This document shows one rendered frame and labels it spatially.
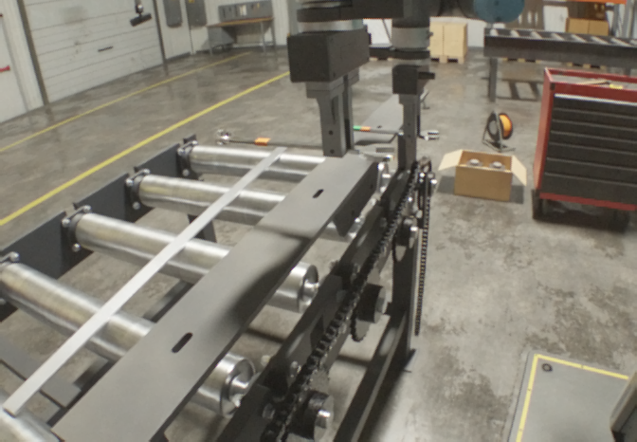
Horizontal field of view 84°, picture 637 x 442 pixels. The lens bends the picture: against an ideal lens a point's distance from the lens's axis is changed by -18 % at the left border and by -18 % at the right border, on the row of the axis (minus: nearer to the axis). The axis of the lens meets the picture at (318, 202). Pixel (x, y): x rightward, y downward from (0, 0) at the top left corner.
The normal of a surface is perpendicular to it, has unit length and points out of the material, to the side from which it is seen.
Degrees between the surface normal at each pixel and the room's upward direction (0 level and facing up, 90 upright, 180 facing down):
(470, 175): 90
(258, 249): 0
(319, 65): 90
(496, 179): 90
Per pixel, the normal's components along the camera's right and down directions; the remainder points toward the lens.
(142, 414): -0.07, -0.88
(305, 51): -0.40, 0.46
